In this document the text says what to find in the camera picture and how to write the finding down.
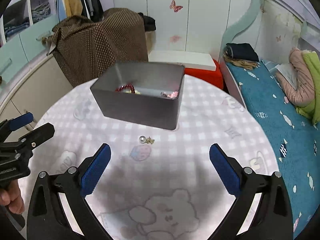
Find teal bunk bed frame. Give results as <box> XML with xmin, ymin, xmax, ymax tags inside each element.
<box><xmin>219</xmin><ymin>0</ymin><xmax>319</xmax><ymax>63</ymax></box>

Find beige cabinet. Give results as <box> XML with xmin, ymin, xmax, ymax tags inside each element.
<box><xmin>1</xmin><ymin>55</ymin><xmax>73</xmax><ymax>141</ymax></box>

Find left hand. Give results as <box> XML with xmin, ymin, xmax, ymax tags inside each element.
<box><xmin>0</xmin><ymin>180</ymin><xmax>25</xmax><ymax>215</ymax></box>

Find hanging clothes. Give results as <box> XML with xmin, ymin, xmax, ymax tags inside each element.
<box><xmin>55</xmin><ymin>0</ymin><xmax>104</xmax><ymax>22</ymax></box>

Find pearl earring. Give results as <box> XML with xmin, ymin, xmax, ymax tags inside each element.
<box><xmin>139</xmin><ymin>135</ymin><xmax>155</xmax><ymax>144</ymax></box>

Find dark red bead bracelet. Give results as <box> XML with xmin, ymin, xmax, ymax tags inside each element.
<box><xmin>114</xmin><ymin>83</ymin><xmax>136</xmax><ymax>94</ymax></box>

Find brown dotted cloth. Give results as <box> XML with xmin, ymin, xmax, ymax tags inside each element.
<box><xmin>42</xmin><ymin>8</ymin><xmax>148</xmax><ymax>87</ymax></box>

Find folded dark clothes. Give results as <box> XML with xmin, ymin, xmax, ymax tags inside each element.
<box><xmin>223</xmin><ymin>43</ymin><xmax>259</xmax><ymax>70</ymax></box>

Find pink charm jewelry cluster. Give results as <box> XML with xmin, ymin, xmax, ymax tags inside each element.
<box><xmin>161</xmin><ymin>91</ymin><xmax>179</xmax><ymax>99</ymax></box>

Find pink padded jacket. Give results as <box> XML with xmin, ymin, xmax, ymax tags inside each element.
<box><xmin>275</xmin><ymin>48</ymin><xmax>315</xmax><ymax>107</ymax></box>

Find teal bed sheet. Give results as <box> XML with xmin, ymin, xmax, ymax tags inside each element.
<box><xmin>226</xmin><ymin>62</ymin><xmax>319</xmax><ymax>237</ymax></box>

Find red stool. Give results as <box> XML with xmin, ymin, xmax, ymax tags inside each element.
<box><xmin>184</xmin><ymin>59</ymin><xmax>224</xmax><ymax>90</ymax></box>

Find grey metal box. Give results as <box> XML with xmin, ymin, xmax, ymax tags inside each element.
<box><xmin>91</xmin><ymin>62</ymin><xmax>184</xmax><ymax>130</ymax></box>

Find white board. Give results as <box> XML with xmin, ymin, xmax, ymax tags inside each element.
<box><xmin>148</xmin><ymin>50</ymin><xmax>216</xmax><ymax>71</ymax></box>

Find purple stair shelf unit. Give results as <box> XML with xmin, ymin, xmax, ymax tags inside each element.
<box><xmin>1</xmin><ymin>0</ymin><xmax>57</xmax><ymax>88</ymax></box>

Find pink checked tablecloth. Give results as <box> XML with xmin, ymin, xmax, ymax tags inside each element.
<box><xmin>19</xmin><ymin>76</ymin><xmax>278</xmax><ymax>239</ymax></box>

